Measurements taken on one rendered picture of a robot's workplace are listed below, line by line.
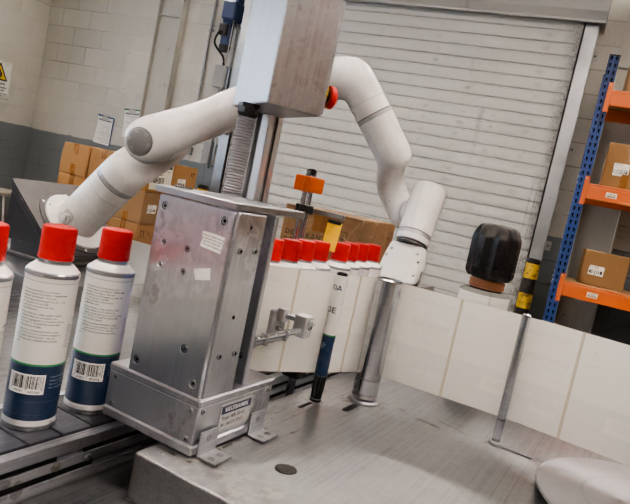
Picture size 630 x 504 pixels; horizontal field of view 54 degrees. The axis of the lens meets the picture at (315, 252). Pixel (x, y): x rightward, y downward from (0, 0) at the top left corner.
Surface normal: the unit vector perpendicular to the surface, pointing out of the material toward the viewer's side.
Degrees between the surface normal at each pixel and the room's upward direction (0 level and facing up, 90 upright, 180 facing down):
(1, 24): 90
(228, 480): 0
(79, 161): 90
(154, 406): 90
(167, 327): 90
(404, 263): 70
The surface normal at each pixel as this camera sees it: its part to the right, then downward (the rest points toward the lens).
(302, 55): 0.43, 0.18
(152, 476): -0.47, -0.01
